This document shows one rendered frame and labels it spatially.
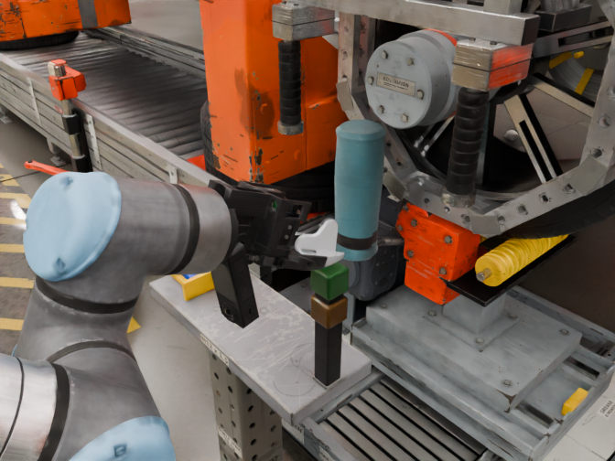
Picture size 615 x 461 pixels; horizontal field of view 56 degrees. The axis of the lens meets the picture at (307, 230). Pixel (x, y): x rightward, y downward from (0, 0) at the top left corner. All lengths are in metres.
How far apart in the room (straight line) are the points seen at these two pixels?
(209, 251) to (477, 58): 0.37
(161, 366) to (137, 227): 1.15
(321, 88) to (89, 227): 0.96
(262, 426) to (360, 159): 0.56
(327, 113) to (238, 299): 0.80
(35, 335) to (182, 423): 0.96
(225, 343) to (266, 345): 0.07
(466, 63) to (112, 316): 0.47
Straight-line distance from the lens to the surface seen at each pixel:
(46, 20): 3.06
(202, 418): 1.48
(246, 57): 1.19
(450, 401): 1.33
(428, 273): 1.14
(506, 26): 0.71
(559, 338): 1.44
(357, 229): 1.07
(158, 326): 1.76
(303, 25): 0.92
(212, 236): 0.55
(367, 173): 1.02
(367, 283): 1.37
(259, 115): 1.23
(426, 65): 0.84
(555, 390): 1.43
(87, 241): 0.48
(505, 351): 1.36
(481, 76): 0.70
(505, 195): 1.10
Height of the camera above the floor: 1.10
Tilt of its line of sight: 31 degrees down
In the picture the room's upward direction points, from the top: straight up
